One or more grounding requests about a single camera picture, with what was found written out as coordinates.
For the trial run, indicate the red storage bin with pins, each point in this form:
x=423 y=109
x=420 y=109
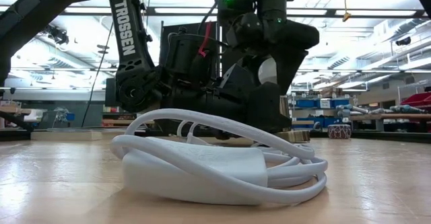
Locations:
x=417 y=100

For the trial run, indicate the wooden shelf board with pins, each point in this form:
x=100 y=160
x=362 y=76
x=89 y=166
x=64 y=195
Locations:
x=13 y=110

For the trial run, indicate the red tape tag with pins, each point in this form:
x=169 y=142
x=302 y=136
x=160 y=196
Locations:
x=204 y=40

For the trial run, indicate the black ceiling fixture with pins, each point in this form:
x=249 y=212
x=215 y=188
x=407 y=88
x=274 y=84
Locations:
x=403 y=41

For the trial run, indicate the brass lamp socket wooden base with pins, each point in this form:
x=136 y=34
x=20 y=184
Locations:
x=298 y=136

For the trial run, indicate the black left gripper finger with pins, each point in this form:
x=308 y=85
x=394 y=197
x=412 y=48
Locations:
x=266 y=109

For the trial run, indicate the black aluminium table frame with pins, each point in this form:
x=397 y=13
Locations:
x=13 y=136

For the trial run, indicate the black computer monitor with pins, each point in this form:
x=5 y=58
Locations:
x=109 y=93

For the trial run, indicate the wooden workbench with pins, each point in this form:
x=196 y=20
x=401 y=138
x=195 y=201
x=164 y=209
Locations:
x=387 y=116

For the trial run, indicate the white LED lightbulb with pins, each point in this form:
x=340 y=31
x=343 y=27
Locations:
x=267 y=71

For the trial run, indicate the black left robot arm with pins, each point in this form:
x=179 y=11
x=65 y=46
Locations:
x=124 y=29

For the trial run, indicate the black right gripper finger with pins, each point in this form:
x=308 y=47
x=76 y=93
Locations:
x=289 y=69

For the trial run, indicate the black ceiling-hung camera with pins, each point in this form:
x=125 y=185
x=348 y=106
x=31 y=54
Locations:
x=58 y=35

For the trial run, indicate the blue storage bin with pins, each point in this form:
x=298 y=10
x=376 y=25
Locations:
x=323 y=121
x=340 y=103
x=306 y=103

